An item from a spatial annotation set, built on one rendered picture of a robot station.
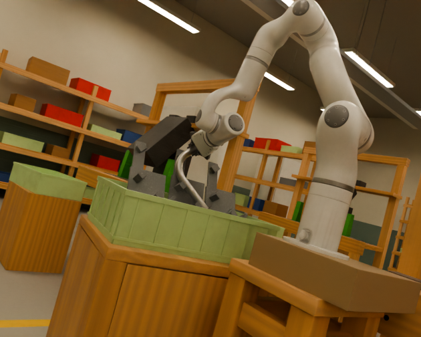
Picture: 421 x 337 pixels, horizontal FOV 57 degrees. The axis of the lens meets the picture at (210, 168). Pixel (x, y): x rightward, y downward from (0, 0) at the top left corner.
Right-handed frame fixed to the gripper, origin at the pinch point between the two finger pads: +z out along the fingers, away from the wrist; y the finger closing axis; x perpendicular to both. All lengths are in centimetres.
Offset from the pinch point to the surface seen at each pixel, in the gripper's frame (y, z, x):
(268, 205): -160, 422, -342
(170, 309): -39, -16, 50
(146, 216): -9.9, -20.0, 41.4
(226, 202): -26.7, 5.3, -2.7
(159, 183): -4.1, 4.5, 19.5
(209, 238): -28.5, -18.2, 25.8
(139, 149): 11.3, 3.8, 18.9
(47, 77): 224, 479, -144
